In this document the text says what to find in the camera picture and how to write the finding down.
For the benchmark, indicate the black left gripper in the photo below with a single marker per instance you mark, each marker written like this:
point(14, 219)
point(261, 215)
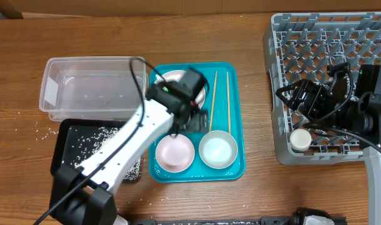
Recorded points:
point(200, 121)

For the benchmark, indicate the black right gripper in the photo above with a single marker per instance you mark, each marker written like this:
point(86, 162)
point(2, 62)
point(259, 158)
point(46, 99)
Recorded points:
point(312, 90)

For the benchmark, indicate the pink small bowl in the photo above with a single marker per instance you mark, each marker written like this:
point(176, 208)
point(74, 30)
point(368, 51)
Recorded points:
point(175, 154)

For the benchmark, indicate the white cup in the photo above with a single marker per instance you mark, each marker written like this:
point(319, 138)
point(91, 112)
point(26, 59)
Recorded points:
point(300, 140)

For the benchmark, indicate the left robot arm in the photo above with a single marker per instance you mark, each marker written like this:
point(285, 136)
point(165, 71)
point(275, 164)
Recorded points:
point(85, 194)

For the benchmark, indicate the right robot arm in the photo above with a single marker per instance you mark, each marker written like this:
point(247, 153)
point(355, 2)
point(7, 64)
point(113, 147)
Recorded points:
point(342, 107)

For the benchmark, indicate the grey dishwasher rack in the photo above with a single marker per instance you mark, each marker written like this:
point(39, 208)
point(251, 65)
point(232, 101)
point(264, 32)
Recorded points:
point(300, 46)

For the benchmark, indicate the grey small bowl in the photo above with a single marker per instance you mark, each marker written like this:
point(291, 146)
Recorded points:
point(218, 149)

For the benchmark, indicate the teal plastic tray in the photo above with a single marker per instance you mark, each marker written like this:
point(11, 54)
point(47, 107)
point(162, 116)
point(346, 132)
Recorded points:
point(198, 170)

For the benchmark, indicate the right wooden chopstick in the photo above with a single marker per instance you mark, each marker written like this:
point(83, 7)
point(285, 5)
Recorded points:
point(228, 104)

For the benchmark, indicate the wooden chopstick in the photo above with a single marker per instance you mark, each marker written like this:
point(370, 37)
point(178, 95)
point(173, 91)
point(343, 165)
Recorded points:
point(228, 104)
point(213, 102)

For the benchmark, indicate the left wooden chopstick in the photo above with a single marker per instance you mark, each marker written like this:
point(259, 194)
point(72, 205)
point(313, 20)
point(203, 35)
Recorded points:
point(213, 102)

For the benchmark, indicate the white round plate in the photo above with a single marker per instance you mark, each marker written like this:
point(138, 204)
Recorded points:
point(171, 76)

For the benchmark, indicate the clear plastic bin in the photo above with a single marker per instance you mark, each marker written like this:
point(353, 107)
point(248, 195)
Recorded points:
point(92, 87)

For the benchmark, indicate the black rectangular tray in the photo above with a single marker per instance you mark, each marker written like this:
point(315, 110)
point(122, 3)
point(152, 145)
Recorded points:
point(79, 139)

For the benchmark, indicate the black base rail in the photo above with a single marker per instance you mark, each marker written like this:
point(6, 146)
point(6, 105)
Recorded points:
point(301, 216)

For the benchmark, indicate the cardboard wall panel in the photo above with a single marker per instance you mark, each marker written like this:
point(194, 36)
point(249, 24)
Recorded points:
point(17, 9)

